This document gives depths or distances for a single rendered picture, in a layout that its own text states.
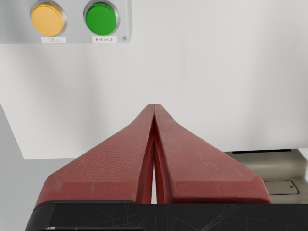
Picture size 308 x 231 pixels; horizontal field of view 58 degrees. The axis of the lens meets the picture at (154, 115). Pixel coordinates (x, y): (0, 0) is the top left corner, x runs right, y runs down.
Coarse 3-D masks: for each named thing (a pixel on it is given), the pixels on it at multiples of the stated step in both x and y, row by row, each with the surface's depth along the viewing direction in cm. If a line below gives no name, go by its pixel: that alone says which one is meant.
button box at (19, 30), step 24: (0, 0) 35; (24, 0) 35; (48, 0) 35; (72, 0) 35; (96, 0) 35; (120, 0) 35; (0, 24) 37; (24, 24) 37; (72, 24) 37; (120, 24) 37
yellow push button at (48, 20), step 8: (40, 8) 35; (48, 8) 35; (56, 8) 35; (32, 16) 35; (40, 16) 35; (48, 16) 35; (56, 16) 35; (40, 24) 36; (48, 24) 36; (56, 24) 36; (40, 32) 36; (48, 32) 36; (56, 32) 36
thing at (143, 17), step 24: (144, 0) 45; (168, 0) 45; (192, 0) 45; (216, 0) 45; (240, 0) 45; (264, 0) 45; (288, 0) 45; (144, 24) 47; (168, 24) 47; (192, 24) 47; (216, 24) 47; (240, 24) 47; (264, 24) 47; (288, 24) 47
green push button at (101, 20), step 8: (96, 8) 35; (104, 8) 35; (112, 8) 36; (88, 16) 35; (96, 16) 35; (104, 16) 35; (112, 16) 35; (88, 24) 36; (96, 24) 36; (104, 24) 36; (112, 24) 36; (96, 32) 36; (104, 32) 36
